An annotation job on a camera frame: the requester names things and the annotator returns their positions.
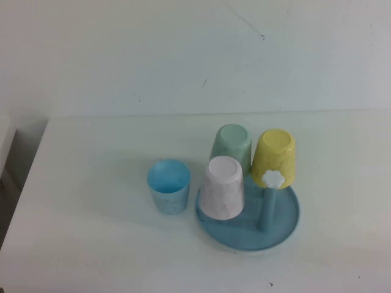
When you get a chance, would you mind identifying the mint green plastic cup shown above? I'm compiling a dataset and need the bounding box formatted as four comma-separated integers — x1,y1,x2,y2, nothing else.
209,123,253,172

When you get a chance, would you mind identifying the yellow plastic cup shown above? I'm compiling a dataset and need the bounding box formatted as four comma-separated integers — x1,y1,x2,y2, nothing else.
250,128,298,189

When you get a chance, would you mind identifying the white furniture panel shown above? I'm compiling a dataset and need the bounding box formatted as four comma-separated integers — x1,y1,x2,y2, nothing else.
0,117,18,184

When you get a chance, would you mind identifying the light blue plastic cup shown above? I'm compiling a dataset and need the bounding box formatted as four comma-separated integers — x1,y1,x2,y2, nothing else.
146,158,191,216

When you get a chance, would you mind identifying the white marbled plastic cup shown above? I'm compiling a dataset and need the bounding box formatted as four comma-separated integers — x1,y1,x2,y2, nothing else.
198,155,246,221

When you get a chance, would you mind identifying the blue cup stand with pegs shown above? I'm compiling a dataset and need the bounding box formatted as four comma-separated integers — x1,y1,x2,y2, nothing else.
194,169,302,253

